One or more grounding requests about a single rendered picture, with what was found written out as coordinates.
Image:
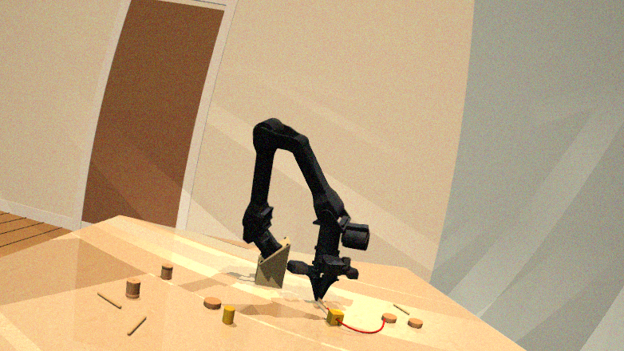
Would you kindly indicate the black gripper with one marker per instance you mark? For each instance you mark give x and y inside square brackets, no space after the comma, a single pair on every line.
[320,285]

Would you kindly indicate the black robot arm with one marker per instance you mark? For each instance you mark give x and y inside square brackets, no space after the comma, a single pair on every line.
[269,135]

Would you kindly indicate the yellow cylinder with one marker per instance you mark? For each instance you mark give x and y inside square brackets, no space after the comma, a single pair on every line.
[228,315]

